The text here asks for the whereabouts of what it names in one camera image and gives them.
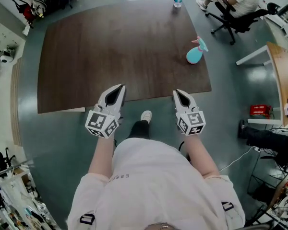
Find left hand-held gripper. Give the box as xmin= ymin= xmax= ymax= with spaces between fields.
xmin=84 ymin=84 xmax=126 ymax=139

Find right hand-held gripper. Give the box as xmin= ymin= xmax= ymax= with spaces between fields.
xmin=173 ymin=89 xmax=205 ymax=137

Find teal spray bottle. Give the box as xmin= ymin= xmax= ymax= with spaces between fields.
xmin=186 ymin=35 xmax=209 ymax=65

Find person's left forearm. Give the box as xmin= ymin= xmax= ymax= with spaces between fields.
xmin=88 ymin=135 xmax=116 ymax=178

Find person's right forearm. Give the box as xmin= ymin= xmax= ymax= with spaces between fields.
xmin=182 ymin=133 xmax=220 ymax=178

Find person's white shoe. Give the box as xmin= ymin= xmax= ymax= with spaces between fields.
xmin=140 ymin=110 xmax=153 ymax=124

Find person's black trousers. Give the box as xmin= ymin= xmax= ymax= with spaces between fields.
xmin=127 ymin=120 xmax=151 ymax=141

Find dark wooden table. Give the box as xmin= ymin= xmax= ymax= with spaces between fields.
xmin=37 ymin=0 xmax=212 ymax=115

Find red box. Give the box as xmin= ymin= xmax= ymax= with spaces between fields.
xmin=249 ymin=104 xmax=272 ymax=119

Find person's white shirt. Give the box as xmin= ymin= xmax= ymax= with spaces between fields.
xmin=67 ymin=138 xmax=246 ymax=230

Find striped floor ramp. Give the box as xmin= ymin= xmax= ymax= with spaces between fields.
xmin=9 ymin=57 xmax=24 ymax=147

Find black office chair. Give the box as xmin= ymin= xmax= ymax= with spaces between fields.
xmin=205 ymin=0 xmax=281 ymax=46

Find light wooden desk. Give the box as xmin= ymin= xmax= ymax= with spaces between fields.
xmin=235 ymin=41 xmax=288 ymax=128

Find black tripod stand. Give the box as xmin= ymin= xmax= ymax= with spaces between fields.
xmin=247 ymin=149 xmax=288 ymax=201

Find white bag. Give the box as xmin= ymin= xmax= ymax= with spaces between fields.
xmin=31 ymin=0 xmax=48 ymax=14

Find red bag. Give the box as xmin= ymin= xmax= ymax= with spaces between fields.
xmin=23 ymin=5 xmax=36 ymax=21

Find white lockers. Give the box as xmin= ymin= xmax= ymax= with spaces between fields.
xmin=0 ymin=15 xmax=26 ymax=50

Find white desk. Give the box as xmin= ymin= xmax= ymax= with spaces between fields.
xmin=264 ymin=8 xmax=288 ymax=40

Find black wheeled chair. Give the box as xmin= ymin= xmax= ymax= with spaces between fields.
xmin=0 ymin=147 xmax=16 ymax=174

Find cluttered workbench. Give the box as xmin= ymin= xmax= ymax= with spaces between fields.
xmin=266 ymin=166 xmax=288 ymax=225

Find black coat rack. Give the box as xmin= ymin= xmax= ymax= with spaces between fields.
xmin=1 ymin=0 xmax=34 ymax=28

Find cluttered storage shelf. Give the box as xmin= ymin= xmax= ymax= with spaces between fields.
xmin=0 ymin=166 xmax=60 ymax=230

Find white floor cable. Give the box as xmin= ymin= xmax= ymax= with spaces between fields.
xmin=218 ymin=146 xmax=256 ymax=173

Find black strap buckle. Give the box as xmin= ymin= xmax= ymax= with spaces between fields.
xmin=221 ymin=201 xmax=235 ymax=211
xmin=79 ymin=213 xmax=96 ymax=225

